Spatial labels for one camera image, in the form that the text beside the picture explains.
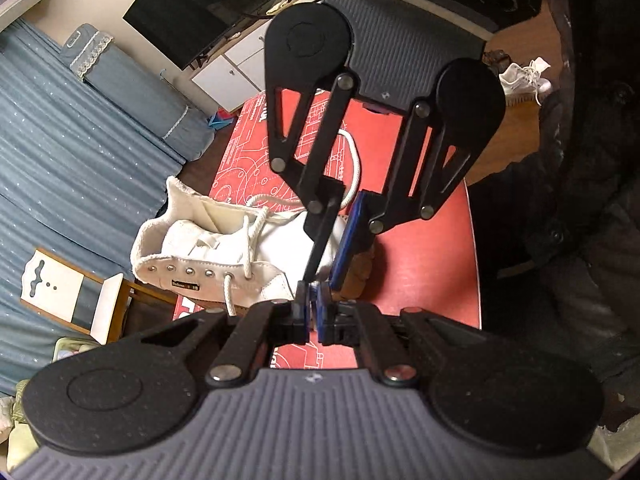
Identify black television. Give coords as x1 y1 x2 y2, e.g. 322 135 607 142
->
122 0 308 71

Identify brown boots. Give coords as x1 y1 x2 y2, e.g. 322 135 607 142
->
482 49 508 73

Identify green covered sofa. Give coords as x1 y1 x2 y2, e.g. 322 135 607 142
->
0 377 36 476

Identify white cabinet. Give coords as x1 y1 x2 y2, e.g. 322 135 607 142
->
190 0 331 113

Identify white shoelace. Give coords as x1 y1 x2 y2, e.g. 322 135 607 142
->
220 127 363 318

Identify red printed board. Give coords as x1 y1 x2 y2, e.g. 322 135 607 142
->
172 92 483 371

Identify blue curtain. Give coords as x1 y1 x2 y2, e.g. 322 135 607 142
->
0 17 186 396

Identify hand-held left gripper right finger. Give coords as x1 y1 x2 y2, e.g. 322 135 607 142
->
314 281 488 388

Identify covered standing air conditioner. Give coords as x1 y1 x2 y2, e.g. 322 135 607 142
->
62 22 216 163

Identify wooden chair with white seat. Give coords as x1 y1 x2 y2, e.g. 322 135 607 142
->
20 247 178 346

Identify blue and red toy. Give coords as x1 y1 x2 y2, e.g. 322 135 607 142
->
206 110 236 132

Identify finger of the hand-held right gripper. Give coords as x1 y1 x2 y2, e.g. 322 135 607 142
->
265 72 362 286
327 100 501 293

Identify person's black jacket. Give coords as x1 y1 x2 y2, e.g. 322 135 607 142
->
467 0 640 431

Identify white sneaker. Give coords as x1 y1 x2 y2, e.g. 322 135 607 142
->
497 57 553 106

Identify pastel folded blanket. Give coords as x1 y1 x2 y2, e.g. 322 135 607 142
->
52 337 103 361

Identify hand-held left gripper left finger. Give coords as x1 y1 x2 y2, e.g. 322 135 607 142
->
141 281 308 388

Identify white high-top shoe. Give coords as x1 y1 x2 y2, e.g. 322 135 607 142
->
130 175 381 311

